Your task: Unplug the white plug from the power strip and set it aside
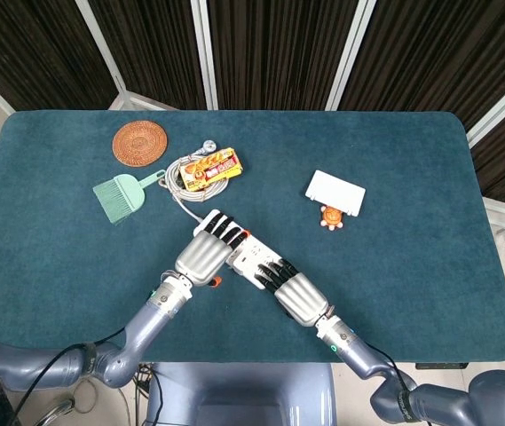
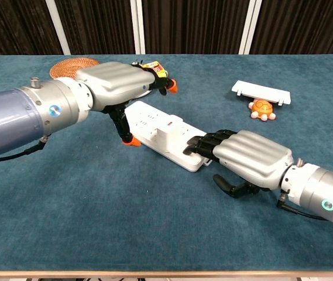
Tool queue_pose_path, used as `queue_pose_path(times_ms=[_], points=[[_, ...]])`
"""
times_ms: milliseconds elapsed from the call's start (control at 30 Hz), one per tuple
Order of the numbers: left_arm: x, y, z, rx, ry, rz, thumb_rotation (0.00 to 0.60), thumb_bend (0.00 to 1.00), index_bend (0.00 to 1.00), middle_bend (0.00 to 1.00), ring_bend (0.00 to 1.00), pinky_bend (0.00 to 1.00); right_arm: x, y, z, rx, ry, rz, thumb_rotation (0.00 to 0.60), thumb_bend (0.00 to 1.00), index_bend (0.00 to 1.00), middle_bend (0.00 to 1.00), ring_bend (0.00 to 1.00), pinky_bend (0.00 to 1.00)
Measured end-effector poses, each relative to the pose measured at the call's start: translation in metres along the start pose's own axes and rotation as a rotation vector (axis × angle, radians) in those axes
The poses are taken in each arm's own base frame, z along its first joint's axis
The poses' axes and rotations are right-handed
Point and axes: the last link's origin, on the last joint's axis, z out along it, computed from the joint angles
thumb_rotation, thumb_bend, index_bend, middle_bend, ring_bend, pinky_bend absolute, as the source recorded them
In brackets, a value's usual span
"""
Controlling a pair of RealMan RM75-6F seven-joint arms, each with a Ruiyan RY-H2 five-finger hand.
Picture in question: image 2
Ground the white partition post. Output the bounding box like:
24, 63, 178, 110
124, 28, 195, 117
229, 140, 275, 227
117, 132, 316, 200
129, 0, 146, 55
238, 0, 263, 55
45, 0, 71, 56

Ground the blue table cloth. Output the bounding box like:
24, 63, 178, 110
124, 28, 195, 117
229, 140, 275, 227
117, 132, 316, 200
0, 54, 333, 272

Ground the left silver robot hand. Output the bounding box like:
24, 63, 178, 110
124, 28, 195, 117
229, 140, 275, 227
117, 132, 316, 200
75, 61, 179, 148

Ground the white power strip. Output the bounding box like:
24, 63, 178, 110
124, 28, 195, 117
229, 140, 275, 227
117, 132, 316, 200
124, 101, 214, 173

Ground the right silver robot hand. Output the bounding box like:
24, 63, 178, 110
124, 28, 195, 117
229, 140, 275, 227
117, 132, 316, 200
183, 129, 294, 199

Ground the round woven rattan coaster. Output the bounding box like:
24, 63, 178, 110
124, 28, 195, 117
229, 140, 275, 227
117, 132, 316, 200
49, 57, 101, 80

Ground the dark curtain panel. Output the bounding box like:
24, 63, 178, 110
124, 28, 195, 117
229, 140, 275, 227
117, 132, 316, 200
141, 0, 251, 55
0, 0, 64, 56
54, 0, 136, 56
250, 0, 333, 58

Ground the orange turtle toy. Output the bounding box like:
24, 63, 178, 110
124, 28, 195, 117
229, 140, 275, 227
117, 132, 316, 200
248, 98, 277, 121

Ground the white plastic lid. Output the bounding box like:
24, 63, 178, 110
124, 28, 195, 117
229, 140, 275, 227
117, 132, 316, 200
231, 80, 292, 107

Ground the white plug adapter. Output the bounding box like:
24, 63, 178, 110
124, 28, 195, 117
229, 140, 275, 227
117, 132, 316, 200
153, 128, 173, 153

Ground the yellow snack box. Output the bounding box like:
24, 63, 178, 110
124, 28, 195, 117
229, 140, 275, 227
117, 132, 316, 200
141, 60, 168, 78

